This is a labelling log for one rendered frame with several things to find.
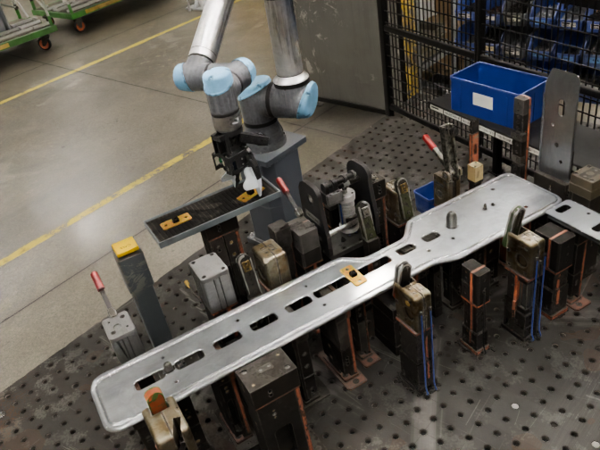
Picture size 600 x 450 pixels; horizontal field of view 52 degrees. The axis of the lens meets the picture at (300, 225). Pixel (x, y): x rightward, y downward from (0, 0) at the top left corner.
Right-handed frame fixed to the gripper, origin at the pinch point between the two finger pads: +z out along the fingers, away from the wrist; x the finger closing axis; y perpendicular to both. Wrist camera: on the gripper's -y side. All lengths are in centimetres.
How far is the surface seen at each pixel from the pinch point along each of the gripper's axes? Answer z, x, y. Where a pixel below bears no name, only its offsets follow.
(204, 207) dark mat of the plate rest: 2.1, -7.2, 11.7
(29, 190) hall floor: 118, -313, -43
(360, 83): 83, -144, -232
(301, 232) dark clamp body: 10.4, 16.8, -1.2
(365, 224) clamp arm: 14.1, 26.7, -17.2
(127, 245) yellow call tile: 2.2, -11.9, 35.0
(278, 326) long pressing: 18.1, 30.0, 24.3
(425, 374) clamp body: 40, 57, 2
